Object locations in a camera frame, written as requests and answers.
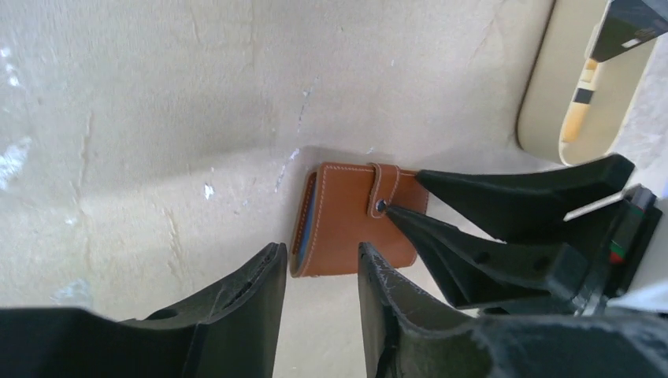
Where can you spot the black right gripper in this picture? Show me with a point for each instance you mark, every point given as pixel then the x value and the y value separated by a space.
pixel 479 273

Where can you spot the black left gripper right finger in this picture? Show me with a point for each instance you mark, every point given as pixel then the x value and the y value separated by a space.
pixel 409 333

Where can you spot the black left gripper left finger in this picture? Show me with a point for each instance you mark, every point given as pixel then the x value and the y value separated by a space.
pixel 228 329

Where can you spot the brown leather card holder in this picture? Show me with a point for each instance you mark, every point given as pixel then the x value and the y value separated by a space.
pixel 343 205

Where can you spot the black credit card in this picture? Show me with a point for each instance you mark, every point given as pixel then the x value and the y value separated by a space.
pixel 629 24

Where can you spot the beige oval tray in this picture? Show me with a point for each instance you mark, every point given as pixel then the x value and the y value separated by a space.
pixel 574 108

